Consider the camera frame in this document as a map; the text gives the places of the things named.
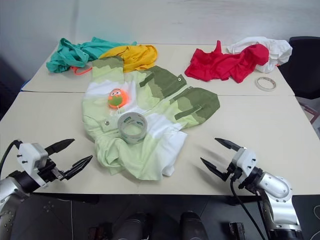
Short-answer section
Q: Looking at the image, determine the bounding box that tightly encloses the black chair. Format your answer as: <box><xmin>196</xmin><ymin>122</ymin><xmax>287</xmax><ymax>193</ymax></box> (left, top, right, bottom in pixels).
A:
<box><xmin>277</xmin><ymin>36</ymin><xmax>320</xmax><ymax>101</ymax></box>

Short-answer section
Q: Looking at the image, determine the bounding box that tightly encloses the orange plush face toy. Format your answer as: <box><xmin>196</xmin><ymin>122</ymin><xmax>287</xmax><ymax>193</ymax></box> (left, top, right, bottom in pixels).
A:
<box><xmin>107</xmin><ymin>87</ymin><xmax>130</xmax><ymax>111</ymax></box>

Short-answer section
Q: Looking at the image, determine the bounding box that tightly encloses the white crumpled garment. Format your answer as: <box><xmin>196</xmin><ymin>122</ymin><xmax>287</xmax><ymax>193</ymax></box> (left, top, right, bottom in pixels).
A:
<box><xmin>226</xmin><ymin>36</ymin><xmax>293</xmax><ymax>74</ymax></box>

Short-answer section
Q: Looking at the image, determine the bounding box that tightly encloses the large clear tape roll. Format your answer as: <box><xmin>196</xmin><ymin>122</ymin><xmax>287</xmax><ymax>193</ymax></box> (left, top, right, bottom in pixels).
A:
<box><xmin>117</xmin><ymin>112</ymin><xmax>149</xmax><ymax>145</ymax></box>

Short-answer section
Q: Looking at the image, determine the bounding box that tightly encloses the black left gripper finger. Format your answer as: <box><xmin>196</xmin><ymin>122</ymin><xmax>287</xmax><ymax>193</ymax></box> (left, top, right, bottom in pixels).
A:
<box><xmin>61</xmin><ymin>154</ymin><xmax>94</xmax><ymax>180</ymax></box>
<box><xmin>44</xmin><ymin>138</ymin><xmax>76</xmax><ymax>155</ymax></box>

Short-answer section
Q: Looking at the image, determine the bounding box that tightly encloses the yellow crumpled garment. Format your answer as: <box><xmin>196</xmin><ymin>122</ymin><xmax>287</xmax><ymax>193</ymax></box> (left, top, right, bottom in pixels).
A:
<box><xmin>99</xmin><ymin>44</ymin><xmax>159</xmax><ymax>74</ymax></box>

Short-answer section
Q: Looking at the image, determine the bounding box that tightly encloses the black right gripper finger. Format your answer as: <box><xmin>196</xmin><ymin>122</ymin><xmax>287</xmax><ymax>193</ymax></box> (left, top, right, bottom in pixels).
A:
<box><xmin>199</xmin><ymin>156</ymin><xmax>227</xmax><ymax>182</ymax></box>
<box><xmin>214</xmin><ymin>137</ymin><xmax>242</xmax><ymax>152</ymax></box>

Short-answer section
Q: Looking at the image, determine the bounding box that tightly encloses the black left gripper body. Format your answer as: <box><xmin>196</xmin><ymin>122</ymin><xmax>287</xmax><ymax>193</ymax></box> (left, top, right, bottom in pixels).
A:
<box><xmin>37</xmin><ymin>154</ymin><xmax>66</xmax><ymax>185</ymax></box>

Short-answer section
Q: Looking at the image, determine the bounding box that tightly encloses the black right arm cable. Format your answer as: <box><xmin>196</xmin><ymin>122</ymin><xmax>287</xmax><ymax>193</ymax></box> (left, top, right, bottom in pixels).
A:
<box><xmin>229</xmin><ymin>176</ymin><xmax>267</xmax><ymax>240</ymax></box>

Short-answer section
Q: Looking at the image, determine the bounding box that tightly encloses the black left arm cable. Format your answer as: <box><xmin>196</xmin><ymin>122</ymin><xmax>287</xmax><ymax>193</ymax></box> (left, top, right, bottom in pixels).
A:
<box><xmin>0</xmin><ymin>139</ymin><xmax>23</xmax><ymax>176</ymax></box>

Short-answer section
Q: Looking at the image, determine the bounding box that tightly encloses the orange cord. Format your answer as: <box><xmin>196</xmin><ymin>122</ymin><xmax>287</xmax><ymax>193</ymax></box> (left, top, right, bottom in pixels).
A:
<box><xmin>70</xmin><ymin>65</ymin><xmax>93</xmax><ymax>77</ymax></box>

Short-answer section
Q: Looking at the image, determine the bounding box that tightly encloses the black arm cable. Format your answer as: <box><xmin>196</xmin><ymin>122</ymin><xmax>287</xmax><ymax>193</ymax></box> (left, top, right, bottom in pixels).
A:
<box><xmin>0</xmin><ymin>139</ymin><xmax>23</xmax><ymax>176</ymax></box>
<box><xmin>229</xmin><ymin>176</ymin><xmax>267</xmax><ymax>240</ymax></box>

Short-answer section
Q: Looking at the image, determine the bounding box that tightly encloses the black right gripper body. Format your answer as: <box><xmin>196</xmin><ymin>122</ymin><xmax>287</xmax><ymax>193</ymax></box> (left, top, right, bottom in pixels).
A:
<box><xmin>223</xmin><ymin>159</ymin><xmax>242</xmax><ymax>182</ymax></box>

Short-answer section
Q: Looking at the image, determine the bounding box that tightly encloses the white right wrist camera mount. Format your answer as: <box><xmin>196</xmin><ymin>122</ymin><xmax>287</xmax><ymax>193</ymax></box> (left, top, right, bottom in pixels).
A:
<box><xmin>228</xmin><ymin>147</ymin><xmax>257</xmax><ymax>179</ymax></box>

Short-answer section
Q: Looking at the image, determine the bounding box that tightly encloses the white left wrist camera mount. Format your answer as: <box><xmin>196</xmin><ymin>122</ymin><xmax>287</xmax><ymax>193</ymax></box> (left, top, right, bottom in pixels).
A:
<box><xmin>16</xmin><ymin>142</ymin><xmax>50</xmax><ymax>188</ymax></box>

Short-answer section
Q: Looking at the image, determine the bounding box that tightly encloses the small thin tape roll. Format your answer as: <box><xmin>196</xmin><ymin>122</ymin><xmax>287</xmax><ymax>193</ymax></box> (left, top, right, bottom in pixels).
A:
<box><xmin>255</xmin><ymin>76</ymin><xmax>278</xmax><ymax>93</ymax></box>

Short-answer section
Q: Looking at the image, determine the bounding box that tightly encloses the red crumpled garment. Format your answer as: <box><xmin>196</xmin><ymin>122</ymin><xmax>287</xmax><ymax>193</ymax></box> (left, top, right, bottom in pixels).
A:
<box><xmin>184</xmin><ymin>39</ymin><xmax>271</xmax><ymax>84</ymax></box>

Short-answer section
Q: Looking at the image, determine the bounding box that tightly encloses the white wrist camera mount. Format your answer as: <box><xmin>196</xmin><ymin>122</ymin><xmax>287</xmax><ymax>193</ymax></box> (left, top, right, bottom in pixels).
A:
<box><xmin>16</xmin><ymin>142</ymin><xmax>50</xmax><ymax>188</ymax></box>
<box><xmin>228</xmin><ymin>147</ymin><xmax>257</xmax><ymax>179</ymax></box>

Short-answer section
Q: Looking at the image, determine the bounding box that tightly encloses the small black ribbed block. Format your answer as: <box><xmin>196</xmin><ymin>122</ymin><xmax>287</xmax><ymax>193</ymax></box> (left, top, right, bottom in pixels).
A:
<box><xmin>228</xmin><ymin>221</ymin><xmax>246</xmax><ymax>240</ymax></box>

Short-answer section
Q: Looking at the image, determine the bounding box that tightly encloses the green and white zip jacket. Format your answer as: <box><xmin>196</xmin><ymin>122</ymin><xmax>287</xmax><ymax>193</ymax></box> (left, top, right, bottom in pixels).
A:
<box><xmin>81</xmin><ymin>56</ymin><xmax>221</xmax><ymax>181</ymax></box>

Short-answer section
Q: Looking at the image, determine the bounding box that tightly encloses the teal crumpled garment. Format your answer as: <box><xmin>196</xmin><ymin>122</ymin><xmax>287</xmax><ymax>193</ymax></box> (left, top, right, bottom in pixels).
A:
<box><xmin>46</xmin><ymin>36</ymin><xmax>138</xmax><ymax>74</ymax></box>

